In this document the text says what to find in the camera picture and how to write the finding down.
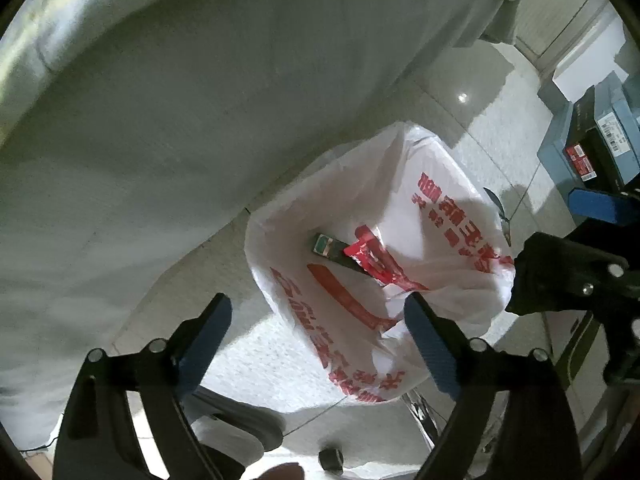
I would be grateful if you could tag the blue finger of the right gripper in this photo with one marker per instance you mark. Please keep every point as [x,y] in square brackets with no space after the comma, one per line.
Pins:
[597,205]

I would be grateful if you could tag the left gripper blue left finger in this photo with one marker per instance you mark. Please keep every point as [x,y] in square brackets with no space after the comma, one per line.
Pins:
[197,341]

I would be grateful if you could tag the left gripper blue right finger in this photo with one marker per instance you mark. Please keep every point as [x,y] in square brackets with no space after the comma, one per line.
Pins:
[440,342]

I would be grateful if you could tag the red candy wrapper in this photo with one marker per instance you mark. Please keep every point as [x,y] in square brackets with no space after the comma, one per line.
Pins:
[380,264]

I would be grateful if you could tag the dark green box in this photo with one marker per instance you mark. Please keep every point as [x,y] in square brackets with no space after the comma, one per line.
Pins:
[332,249]

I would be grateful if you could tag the blue cardboard box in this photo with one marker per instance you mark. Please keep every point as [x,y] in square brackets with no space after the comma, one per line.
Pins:
[593,142]

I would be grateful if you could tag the grey slipper foot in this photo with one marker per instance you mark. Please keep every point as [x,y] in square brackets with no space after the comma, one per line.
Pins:
[236,433]

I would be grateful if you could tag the bed with circle-pattern sheet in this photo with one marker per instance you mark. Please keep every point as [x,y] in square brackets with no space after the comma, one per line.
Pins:
[133,130]

